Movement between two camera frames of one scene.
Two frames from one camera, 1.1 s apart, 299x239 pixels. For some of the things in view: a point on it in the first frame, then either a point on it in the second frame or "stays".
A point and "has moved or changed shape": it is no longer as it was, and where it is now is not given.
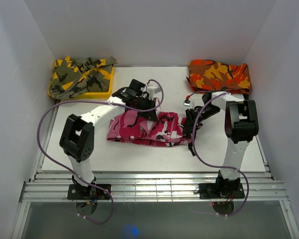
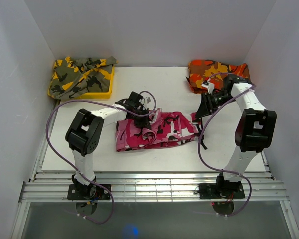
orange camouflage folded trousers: [213, 75] stays
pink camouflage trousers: [133, 127] has moved or changed shape
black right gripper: [190, 118] to [206, 107]
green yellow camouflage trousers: [71, 77] stays
